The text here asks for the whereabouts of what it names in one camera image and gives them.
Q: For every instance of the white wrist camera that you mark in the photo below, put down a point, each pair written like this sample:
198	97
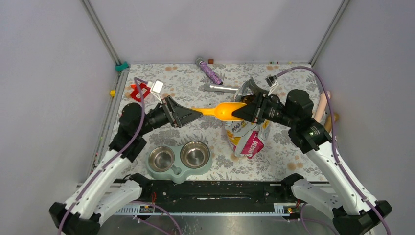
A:
155	89
273	83

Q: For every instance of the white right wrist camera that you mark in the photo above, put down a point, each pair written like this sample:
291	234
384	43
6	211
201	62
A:
273	83

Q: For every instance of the pet food bag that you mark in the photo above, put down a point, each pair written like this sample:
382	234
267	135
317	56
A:
245	138

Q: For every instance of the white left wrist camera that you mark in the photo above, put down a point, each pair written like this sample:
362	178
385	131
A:
155	89

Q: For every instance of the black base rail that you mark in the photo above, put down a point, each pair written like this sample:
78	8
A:
211	198

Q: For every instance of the purple glitter microphone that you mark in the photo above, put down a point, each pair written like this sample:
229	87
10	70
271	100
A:
203	65

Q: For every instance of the gold microphone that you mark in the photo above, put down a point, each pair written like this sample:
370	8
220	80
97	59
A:
330	121

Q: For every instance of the yellow plastic scoop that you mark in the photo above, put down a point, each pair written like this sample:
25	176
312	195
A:
222	111

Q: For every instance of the silver metal microphone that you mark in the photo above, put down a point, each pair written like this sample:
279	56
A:
210	87

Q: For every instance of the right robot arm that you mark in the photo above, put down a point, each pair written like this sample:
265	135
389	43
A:
352	209

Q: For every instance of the pink microphone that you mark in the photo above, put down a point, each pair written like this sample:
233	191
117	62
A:
318	115

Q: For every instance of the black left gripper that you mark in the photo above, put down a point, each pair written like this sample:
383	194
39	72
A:
180	116

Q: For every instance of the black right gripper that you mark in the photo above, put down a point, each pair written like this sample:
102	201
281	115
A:
253	112

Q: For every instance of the floral table mat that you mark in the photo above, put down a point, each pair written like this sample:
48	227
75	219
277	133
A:
185	84

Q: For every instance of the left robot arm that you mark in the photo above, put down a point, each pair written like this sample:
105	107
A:
88	208

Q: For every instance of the teal corner clip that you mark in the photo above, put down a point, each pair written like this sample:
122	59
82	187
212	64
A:
121	67

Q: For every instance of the green double pet bowl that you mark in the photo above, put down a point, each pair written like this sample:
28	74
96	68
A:
177	163

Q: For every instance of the red plastic block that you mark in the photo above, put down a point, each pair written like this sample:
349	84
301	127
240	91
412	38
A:
142	92

